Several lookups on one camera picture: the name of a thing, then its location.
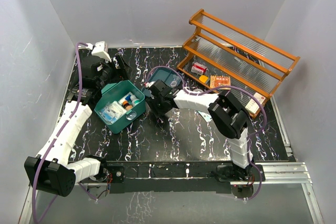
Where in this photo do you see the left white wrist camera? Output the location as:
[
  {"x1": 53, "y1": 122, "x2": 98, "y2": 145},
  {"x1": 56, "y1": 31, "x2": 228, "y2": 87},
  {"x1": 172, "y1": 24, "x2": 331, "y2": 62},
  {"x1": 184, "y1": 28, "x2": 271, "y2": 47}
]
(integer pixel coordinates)
[{"x1": 86, "y1": 41, "x2": 112, "y2": 63}]

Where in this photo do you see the blue white bandage roll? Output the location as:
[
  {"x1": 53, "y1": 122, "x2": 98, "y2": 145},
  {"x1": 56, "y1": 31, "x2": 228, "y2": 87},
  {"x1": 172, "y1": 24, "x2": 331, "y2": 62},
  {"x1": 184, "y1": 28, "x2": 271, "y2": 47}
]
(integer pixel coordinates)
[{"x1": 118, "y1": 92, "x2": 133, "y2": 105}]

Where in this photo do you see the bagged tape roll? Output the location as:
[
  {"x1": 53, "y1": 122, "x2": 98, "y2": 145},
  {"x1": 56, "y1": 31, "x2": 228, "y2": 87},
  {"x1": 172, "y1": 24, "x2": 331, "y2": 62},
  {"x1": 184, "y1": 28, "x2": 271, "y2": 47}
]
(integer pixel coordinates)
[{"x1": 169, "y1": 75, "x2": 181, "y2": 88}]

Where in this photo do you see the blue white bandage packet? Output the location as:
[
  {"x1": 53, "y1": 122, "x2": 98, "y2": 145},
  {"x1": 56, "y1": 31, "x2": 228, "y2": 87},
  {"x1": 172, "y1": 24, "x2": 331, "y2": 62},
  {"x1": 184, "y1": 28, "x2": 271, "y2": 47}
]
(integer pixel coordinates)
[{"x1": 99, "y1": 101, "x2": 127, "y2": 125}]

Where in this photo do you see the black front base bar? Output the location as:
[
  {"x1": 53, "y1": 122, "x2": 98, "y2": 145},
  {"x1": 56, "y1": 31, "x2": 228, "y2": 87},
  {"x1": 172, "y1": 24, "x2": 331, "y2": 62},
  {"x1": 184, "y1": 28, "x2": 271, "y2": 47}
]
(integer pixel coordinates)
[{"x1": 78, "y1": 161, "x2": 266, "y2": 195}]

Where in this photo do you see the blue white mask packet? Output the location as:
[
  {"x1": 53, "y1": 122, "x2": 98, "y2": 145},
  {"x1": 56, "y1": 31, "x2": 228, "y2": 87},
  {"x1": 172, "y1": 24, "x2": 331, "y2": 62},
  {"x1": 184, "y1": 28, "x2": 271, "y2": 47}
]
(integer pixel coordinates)
[{"x1": 198, "y1": 111, "x2": 212, "y2": 123}]

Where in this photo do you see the white green medicine bottle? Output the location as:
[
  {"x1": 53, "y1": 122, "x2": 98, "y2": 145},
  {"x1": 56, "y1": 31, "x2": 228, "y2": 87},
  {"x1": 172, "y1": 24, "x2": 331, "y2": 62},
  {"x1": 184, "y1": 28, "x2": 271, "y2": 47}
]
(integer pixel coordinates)
[{"x1": 130, "y1": 94, "x2": 140, "y2": 106}]

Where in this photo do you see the aluminium frame rail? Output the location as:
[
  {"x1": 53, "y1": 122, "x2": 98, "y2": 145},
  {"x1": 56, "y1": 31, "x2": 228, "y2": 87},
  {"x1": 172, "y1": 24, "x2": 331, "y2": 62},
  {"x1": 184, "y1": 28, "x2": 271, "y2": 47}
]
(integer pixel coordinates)
[{"x1": 18, "y1": 162, "x2": 324, "y2": 224}]

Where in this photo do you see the orange wooden shelf rack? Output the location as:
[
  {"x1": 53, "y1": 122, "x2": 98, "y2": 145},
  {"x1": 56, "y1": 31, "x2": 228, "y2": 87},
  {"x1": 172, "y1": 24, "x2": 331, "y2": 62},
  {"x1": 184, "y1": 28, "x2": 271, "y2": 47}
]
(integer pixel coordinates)
[{"x1": 177, "y1": 9, "x2": 300, "y2": 105}]

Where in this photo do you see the orange spiral notepad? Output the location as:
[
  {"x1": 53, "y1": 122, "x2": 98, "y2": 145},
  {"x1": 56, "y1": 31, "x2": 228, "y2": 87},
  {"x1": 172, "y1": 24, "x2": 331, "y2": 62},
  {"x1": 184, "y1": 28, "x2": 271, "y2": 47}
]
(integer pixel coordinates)
[{"x1": 210, "y1": 76, "x2": 231, "y2": 88}]

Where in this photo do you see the yellow grey sponge block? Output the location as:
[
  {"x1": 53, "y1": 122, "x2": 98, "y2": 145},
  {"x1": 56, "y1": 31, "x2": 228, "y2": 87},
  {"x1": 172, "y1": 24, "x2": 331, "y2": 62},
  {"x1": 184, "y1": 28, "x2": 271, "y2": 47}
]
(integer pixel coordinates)
[{"x1": 199, "y1": 75, "x2": 210, "y2": 83}]

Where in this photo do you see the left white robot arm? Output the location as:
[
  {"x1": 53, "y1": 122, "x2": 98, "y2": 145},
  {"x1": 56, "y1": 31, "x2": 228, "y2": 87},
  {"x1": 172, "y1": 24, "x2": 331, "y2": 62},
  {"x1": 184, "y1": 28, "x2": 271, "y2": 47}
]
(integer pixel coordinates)
[{"x1": 24, "y1": 52, "x2": 128, "y2": 197}]

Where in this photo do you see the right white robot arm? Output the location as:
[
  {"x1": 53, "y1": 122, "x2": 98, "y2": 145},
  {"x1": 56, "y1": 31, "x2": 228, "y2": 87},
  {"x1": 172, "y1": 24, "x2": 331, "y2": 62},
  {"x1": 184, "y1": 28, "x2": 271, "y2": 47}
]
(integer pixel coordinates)
[{"x1": 145, "y1": 80, "x2": 253, "y2": 180}]

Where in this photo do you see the green medicine kit box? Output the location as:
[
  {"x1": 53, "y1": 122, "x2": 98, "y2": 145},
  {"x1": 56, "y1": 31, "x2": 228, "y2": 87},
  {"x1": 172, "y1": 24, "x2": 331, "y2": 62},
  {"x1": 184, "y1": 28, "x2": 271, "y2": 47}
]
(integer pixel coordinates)
[{"x1": 95, "y1": 80, "x2": 146, "y2": 134}]

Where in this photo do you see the orange cap medicine bottle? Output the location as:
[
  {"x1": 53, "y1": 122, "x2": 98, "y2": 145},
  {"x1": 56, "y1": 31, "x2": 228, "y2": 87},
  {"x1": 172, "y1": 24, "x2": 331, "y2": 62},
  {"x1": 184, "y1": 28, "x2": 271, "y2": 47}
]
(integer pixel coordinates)
[{"x1": 122, "y1": 100, "x2": 133, "y2": 111}]

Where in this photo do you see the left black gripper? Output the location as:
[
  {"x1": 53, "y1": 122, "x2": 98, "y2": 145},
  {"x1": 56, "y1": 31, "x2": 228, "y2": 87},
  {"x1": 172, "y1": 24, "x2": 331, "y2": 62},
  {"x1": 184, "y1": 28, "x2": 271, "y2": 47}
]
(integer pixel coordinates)
[{"x1": 96, "y1": 55, "x2": 132, "y2": 89}]

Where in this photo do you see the red white medicine box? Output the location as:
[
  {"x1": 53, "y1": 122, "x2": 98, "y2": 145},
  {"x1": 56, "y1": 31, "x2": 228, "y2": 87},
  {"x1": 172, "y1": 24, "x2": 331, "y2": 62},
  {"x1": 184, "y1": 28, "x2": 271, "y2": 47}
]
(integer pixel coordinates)
[{"x1": 191, "y1": 62, "x2": 207, "y2": 75}]

